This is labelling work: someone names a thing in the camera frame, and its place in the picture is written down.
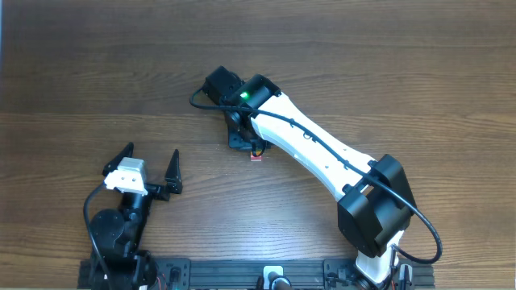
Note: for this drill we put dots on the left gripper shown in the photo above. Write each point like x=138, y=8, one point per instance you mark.
x=158, y=191

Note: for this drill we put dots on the pink cube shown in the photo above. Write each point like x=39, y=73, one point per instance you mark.
x=256, y=158

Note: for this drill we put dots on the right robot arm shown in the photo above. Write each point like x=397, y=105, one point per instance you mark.
x=310, y=145

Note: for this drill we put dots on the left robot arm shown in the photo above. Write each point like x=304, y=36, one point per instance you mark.
x=105, y=231

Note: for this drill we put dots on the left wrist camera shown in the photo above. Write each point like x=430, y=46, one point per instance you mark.
x=128, y=177

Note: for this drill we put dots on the mounting rail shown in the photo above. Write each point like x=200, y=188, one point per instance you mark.
x=234, y=274

